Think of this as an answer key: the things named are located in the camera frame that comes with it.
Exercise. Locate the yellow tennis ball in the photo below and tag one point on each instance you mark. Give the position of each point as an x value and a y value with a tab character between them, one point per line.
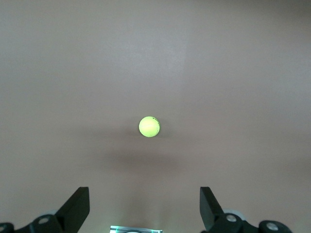
149	127

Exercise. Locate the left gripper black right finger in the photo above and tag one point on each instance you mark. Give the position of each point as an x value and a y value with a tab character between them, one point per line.
213	216

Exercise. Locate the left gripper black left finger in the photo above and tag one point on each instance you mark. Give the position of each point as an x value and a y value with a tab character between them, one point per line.
75	213

